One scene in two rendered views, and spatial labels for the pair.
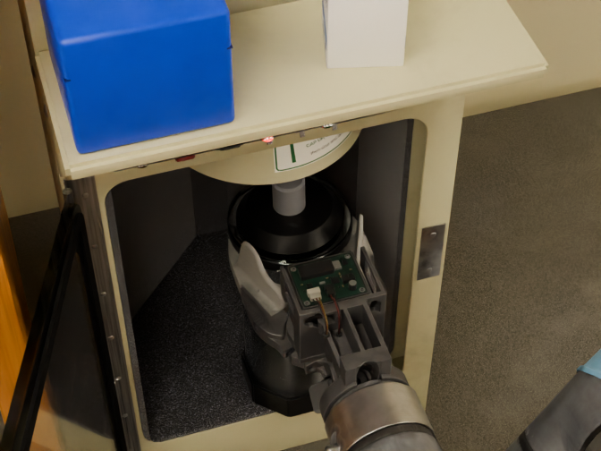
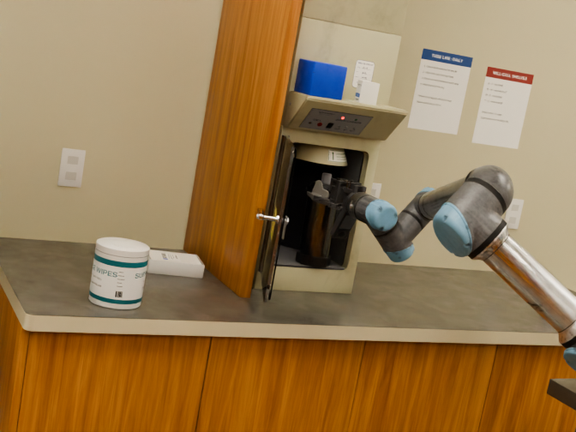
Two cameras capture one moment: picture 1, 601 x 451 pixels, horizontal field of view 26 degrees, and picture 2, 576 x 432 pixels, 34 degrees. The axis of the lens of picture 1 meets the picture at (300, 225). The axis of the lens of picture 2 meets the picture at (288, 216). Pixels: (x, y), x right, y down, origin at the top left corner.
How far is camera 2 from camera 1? 2.08 m
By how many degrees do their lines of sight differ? 39
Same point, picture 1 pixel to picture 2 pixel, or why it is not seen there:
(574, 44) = not seen: hidden behind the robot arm
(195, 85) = (337, 85)
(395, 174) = not seen: hidden behind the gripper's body
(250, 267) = (318, 188)
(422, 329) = (356, 246)
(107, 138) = (316, 92)
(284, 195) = (327, 176)
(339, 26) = (363, 90)
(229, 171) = (315, 159)
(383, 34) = (372, 94)
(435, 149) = (369, 165)
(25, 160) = not seen: hidden behind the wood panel
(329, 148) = (341, 160)
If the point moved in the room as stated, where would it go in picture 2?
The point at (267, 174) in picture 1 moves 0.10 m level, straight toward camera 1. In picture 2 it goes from (326, 161) to (333, 166)
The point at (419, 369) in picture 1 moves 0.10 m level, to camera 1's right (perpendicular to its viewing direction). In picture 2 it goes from (352, 267) to (385, 272)
